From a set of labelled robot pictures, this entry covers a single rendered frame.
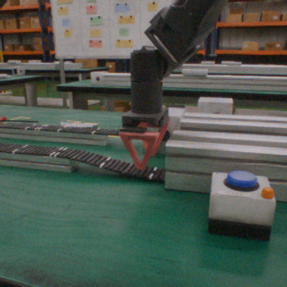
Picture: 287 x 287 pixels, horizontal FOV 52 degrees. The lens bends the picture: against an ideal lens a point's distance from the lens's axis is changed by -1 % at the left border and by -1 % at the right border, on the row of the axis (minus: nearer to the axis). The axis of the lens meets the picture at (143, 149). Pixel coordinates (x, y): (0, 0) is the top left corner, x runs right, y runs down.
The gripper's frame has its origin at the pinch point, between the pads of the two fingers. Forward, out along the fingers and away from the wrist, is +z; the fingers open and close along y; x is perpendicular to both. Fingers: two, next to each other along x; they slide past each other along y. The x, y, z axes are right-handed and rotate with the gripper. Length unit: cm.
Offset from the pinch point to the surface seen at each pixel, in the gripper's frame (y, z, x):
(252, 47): 940, -43, -84
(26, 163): -2.4, 2.8, 25.5
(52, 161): -2.3, 1.8, 19.3
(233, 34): 1047, -86, -26
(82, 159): -1.4, 0.9, 12.9
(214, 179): -12.0, -2.1, -13.3
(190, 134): 2.6, -4.6, -8.0
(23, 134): 16.9, 2.6, 40.6
